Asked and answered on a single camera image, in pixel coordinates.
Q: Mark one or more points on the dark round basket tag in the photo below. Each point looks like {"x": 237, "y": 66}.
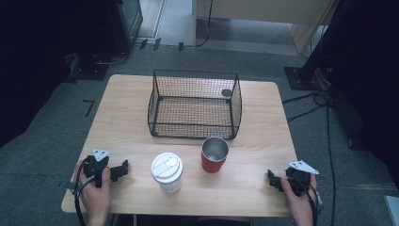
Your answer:
{"x": 226, "y": 93}

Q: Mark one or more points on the black cabinet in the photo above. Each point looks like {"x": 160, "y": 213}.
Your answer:
{"x": 125, "y": 25}

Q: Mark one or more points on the black tape strip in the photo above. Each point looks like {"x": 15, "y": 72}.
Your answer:
{"x": 156, "y": 44}
{"x": 143, "y": 44}
{"x": 181, "y": 46}

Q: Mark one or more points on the black stand base plate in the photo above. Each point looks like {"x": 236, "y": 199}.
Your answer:
{"x": 89, "y": 71}
{"x": 298, "y": 80}

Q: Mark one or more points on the light wooden furniture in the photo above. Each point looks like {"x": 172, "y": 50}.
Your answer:
{"x": 266, "y": 11}

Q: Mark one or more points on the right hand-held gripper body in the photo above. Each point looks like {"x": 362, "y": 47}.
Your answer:
{"x": 299, "y": 180}

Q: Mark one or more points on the yellow floor tape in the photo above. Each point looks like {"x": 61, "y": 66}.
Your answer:
{"x": 376, "y": 186}

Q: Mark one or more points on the black stand post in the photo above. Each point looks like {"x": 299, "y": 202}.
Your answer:
{"x": 326, "y": 37}

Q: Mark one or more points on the dark curtain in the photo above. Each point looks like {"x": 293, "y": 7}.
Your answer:
{"x": 373, "y": 78}
{"x": 31, "y": 62}

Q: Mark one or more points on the clear cup with white lid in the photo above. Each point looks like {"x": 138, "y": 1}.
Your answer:
{"x": 167, "y": 169}

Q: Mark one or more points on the person's left hand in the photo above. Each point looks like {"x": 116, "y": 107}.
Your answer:
{"x": 95, "y": 197}

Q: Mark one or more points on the red steel tumbler cup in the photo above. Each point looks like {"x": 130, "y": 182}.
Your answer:
{"x": 213, "y": 161}

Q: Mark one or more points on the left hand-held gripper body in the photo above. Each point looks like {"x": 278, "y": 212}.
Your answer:
{"x": 94, "y": 166}

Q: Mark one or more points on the person's right hand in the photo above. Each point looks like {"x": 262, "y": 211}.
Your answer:
{"x": 296, "y": 204}

